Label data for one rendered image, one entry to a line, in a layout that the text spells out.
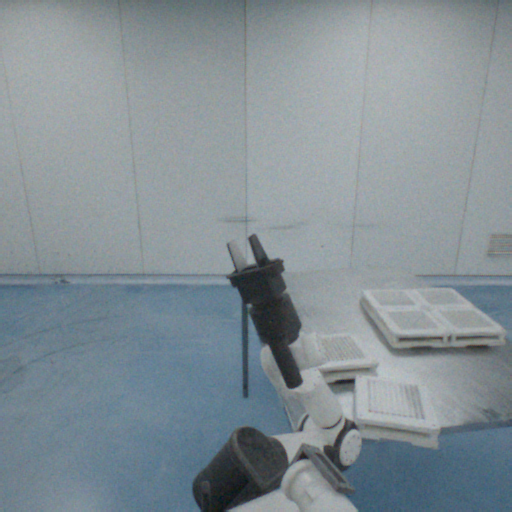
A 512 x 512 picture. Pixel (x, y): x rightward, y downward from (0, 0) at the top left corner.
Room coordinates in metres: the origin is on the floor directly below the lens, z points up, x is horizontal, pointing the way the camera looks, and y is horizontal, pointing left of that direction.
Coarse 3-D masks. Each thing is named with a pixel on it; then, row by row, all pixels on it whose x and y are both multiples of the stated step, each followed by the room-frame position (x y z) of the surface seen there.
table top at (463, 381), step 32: (288, 288) 2.35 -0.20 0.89; (320, 288) 2.35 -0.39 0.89; (352, 288) 2.35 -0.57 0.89; (384, 288) 2.35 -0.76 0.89; (416, 288) 2.35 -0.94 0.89; (320, 320) 1.93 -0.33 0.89; (352, 320) 1.94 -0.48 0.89; (384, 352) 1.63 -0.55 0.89; (416, 352) 1.64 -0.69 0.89; (448, 352) 1.64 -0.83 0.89; (480, 352) 1.64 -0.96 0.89; (352, 384) 1.40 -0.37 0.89; (448, 384) 1.41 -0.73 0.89; (480, 384) 1.41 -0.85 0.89; (288, 416) 1.23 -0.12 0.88; (352, 416) 1.22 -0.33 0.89; (448, 416) 1.22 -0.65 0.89; (480, 416) 1.23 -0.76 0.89
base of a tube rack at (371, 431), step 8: (360, 432) 1.12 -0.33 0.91; (368, 432) 1.12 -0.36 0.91; (376, 432) 1.11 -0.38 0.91; (384, 432) 1.11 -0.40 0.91; (392, 432) 1.12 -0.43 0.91; (400, 432) 1.12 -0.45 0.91; (408, 432) 1.12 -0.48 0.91; (416, 432) 1.12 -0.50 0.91; (408, 440) 1.09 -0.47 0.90; (416, 440) 1.09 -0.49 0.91; (424, 440) 1.08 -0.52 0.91
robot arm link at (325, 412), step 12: (324, 396) 0.77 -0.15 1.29; (312, 408) 0.78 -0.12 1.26; (324, 408) 0.78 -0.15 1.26; (336, 408) 0.79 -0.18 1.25; (312, 420) 0.83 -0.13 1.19; (324, 420) 0.78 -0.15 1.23; (336, 420) 0.79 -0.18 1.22; (348, 420) 0.80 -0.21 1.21; (324, 432) 0.79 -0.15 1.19; (336, 432) 0.78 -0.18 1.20; (336, 444) 0.76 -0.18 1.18
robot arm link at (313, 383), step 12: (264, 348) 0.78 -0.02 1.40; (264, 360) 0.75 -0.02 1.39; (300, 372) 0.81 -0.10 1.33; (312, 372) 0.80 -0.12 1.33; (276, 384) 0.75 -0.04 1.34; (312, 384) 0.77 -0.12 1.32; (324, 384) 0.78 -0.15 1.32; (288, 396) 0.76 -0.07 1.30; (300, 396) 0.76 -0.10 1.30; (312, 396) 0.76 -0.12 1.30
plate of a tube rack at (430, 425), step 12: (360, 384) 1.30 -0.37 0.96; (420, 384) 1.30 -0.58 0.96; (360, 396) 1.23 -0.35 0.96; (372, 396) 1.23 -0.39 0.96; (420, 396) 1.23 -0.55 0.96; (360, 408) 1.17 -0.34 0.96; (372, 408) 1.17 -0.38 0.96; (384, 408) 1.17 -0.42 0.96; (396, 408) 1.17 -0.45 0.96; (432, 408) 1.17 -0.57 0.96; (360, 420) 1.12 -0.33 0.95; (372, 420) 1.12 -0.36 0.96; (384, 420) 1.11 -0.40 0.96; (396, 420) 1.11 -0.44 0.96; (408, 420) 1.11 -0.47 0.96; (420, 420) 1.11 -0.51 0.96; (432, 420) 1.11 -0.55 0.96; (432, 432) 1.08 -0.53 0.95
